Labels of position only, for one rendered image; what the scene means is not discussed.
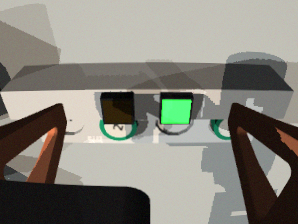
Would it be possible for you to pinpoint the white tray with four round nests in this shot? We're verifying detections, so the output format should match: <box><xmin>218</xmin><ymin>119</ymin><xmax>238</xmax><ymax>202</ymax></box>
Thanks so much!
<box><xmin>0</xmin><ymin>62</ymin><xmax>294</xmax><ymax>143</ymax></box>

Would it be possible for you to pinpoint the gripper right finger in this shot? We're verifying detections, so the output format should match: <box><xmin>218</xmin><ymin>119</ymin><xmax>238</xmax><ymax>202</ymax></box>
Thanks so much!
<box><xmin>228</xmin><ymin>103</ymin><xmax>298</xmax><ymax>224</ymax></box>

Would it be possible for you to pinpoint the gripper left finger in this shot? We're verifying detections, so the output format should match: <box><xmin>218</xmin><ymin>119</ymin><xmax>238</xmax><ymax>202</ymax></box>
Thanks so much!
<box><xmin>0</xmin><ymin>103</ymin><xmax>67</xmax><ymax>184</ymax></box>

